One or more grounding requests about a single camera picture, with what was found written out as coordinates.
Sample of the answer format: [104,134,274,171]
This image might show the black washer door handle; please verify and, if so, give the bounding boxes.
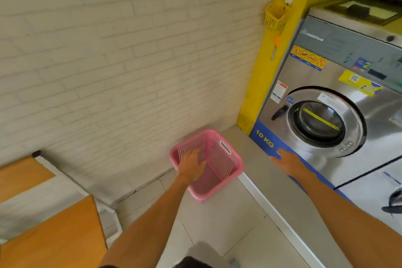
[271,105,290,121]

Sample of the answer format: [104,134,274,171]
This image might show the small yellow wall basket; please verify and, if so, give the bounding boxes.
[264,1,293,32]

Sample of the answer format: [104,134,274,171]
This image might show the wooden bench with white frame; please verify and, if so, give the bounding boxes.
[0,150,123,268]

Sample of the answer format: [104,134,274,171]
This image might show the person's left forearm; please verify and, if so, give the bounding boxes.
[100,174,196,268]

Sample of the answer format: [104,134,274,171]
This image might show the steel front-load washing machine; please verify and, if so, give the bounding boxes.
[249,0,402,215]

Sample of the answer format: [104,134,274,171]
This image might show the yellow warning sticker strip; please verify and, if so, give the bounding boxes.
[290,45,328,72]

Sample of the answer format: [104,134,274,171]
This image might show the person's right hand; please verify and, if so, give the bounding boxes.
[269,148,310,181]

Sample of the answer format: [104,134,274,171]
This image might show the person's dark shorts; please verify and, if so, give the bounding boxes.
[180,256,218,268]

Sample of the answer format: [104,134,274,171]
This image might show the blue square sticker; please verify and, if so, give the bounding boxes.
[353,57,372,72]

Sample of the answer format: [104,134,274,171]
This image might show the white and red label sticker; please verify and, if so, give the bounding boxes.
[270,81,288,104]

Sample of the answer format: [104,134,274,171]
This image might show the white appliance with dark print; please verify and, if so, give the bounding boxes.
[334,157,402,234]

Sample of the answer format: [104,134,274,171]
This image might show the orange handled screwdriver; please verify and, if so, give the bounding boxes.
[270,35,281,61]

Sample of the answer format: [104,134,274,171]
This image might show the yellow and blue code sticker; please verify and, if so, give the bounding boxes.
[338,69,384,97]

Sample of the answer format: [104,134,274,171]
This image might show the round steel washer door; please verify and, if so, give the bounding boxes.
[271,86,368,158]

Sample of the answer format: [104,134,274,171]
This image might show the person's left hand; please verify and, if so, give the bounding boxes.
[177,149,207,185]

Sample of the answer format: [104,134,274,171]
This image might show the person's right forearm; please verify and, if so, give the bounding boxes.
[294,168,402,268]

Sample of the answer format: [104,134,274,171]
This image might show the pink plastic laundry basket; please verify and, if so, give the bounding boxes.
[169,129,245,202]

